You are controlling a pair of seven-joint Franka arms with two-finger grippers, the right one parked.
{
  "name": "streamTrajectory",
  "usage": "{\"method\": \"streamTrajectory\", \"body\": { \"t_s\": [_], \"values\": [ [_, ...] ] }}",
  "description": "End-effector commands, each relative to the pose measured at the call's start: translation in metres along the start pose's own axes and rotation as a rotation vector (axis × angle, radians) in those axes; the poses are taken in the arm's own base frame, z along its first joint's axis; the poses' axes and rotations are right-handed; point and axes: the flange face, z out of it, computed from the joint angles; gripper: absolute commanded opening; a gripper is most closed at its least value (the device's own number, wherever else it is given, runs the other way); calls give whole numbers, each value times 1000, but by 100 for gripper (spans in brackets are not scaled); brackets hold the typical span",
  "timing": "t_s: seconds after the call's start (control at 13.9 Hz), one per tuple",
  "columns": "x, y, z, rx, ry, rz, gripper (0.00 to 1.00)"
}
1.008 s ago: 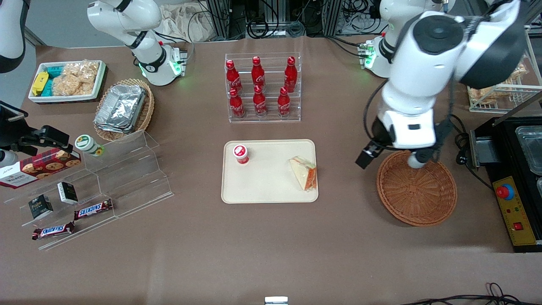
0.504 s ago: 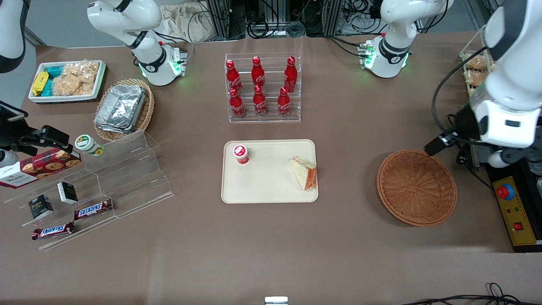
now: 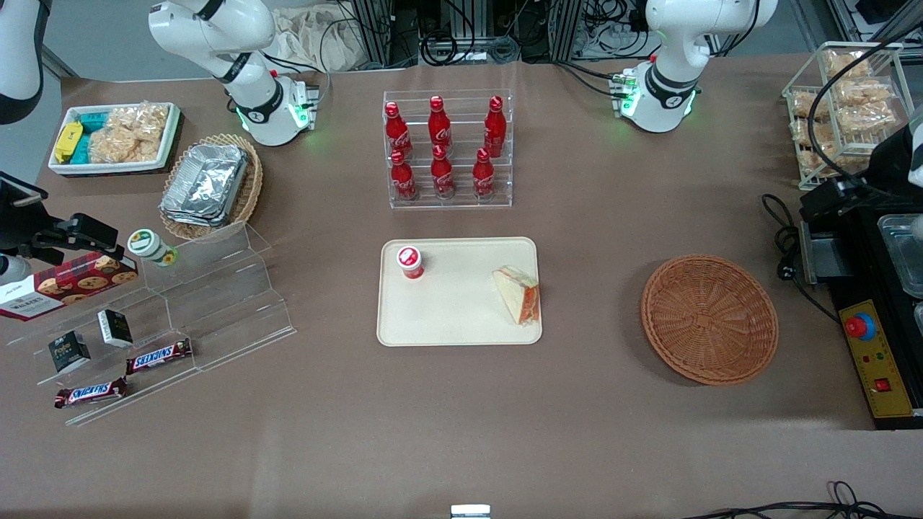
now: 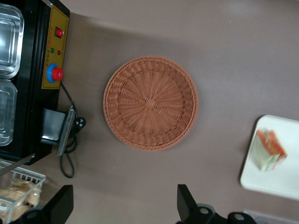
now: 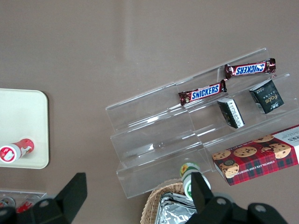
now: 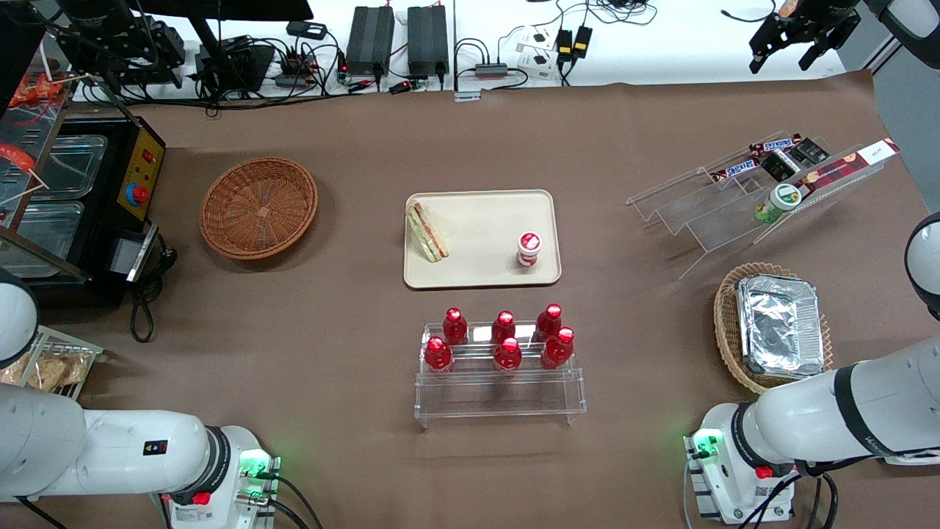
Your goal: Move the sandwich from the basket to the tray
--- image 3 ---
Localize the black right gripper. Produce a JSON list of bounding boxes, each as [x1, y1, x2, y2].
[[0, 172, 120, 266]]

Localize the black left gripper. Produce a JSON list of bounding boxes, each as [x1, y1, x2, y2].
[[798, 121, 923, 226]]

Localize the triangular sandwich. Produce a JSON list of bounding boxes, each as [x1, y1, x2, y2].
[[491, 265, 542, 327]]

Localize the clear metal machine tray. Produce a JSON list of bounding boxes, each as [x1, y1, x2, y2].
[[876, 213, 923, 301]]

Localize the round brown wicker basket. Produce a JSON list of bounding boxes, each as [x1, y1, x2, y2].
[[640, 254, 780, 386]]

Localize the oval tan wicker basket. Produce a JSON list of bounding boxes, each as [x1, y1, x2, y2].
[[158, 133, 265, 243]]

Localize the beige plastic tray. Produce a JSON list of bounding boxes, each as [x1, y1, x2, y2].
[[376, 236, 544, 347]]

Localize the red tartan cookie box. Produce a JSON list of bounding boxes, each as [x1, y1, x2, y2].
[[0, 252, 139, 322]]

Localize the green lidded white jar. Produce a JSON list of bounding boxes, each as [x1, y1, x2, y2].
[[127, 229, 179, 268]]

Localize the white rectangular bin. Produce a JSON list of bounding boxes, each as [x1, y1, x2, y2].
[[48, 102, 182, 177]]

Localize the black sealing machine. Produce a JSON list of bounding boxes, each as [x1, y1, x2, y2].
[[798, 195, 923, 432]]

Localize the small black box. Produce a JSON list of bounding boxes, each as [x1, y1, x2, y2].
[[97, 309, 135, 349], [48, 331, 92, 374]]

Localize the yellow snack packet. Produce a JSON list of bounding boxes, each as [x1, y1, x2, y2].
[[54, 121, 84, 164]]

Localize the teal snack packets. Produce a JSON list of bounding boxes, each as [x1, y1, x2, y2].
[[71, 111, 110, 165]]

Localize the clear bag of rice crackers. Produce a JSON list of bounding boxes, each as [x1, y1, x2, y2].
[[87, 103, 172, 164]]

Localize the brown snickers bar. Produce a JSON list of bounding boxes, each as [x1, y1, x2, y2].
[[125, 338, 194, 376], [53, 377, 129, 410]]

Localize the stack of foil containers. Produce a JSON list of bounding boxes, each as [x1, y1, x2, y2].
[[159, 143, 250, 229]]

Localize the clear acrylic step shelf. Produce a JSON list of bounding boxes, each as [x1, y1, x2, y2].
[[6, 221, 298, 427]]

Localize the beige crumpled cloth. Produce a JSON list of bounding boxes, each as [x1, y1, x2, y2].
[[268, 6, 363, 74]]

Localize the red cola bottle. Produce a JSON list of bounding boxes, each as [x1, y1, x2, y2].
[[384, 101, 415, 161], [430, 144, 457, 200], [483, 95, 508, 159], [428, 95, 453, 149], [472, 148, 497, 200], [389, 149, 419, 202]]

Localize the red lidded cup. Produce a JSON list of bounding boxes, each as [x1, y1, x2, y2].
[[395, 245, 425, 281]]

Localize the clear acrylic bottle rack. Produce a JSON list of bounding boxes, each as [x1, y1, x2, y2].
[[382, 89, 514, 210]]

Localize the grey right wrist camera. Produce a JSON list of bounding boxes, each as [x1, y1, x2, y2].
[[0, 254, 32, 288]]

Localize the black power cable with plug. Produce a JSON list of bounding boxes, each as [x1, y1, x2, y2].
[[761, 192, 843, 327]]

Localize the white wire rack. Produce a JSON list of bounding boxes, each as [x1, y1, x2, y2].
[[782, 41, 923, 192]]

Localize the thin black cable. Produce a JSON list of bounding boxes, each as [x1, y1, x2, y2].
[[681, 480, 923, 519]]

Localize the aluminium frame post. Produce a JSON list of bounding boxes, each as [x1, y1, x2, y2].
[[350, 0, 394, 70], [551, 0, 583, 63]]

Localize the black background cable bundle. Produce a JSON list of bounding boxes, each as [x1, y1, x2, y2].
[[420, 0, 521, 67]]

